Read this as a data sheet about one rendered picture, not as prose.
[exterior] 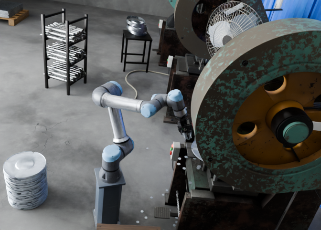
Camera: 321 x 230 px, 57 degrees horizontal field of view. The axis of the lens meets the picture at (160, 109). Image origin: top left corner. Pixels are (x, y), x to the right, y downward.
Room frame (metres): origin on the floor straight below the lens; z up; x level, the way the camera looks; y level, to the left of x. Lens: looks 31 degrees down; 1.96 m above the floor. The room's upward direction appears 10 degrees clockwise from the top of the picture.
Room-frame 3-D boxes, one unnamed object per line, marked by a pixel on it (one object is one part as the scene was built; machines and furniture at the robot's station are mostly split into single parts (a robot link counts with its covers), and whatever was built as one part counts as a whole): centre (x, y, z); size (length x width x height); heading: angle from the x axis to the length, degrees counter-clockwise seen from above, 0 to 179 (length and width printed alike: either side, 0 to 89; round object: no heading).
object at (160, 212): (1.56, -0.38, 0.14); 0.59 x 0.10 x 0.05; 96
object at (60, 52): (3.50, 1.31, 0.47); 0.46 x 0.43 x 0.95; 76
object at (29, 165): (1.61, 0.92, 0.33); 0.29 x 0.29 x 0.01
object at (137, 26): (4.51, 0.56, 0.40); 0.45 x 0.40 x 0.79; 18
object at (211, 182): (1.58, -0.51, 0.68); 0.45 x 0.30 x 0.06; 6
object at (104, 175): (1.53, 0.27, 0.50); 0.15 x 0.15 x 0.10
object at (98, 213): (1.53, 0.27, 0.23); 0.19 x 0.19 x 0.45; 25
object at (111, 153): (1.53, 0.27, 0.62); 0.13 x 0.12 x 0.14; 156
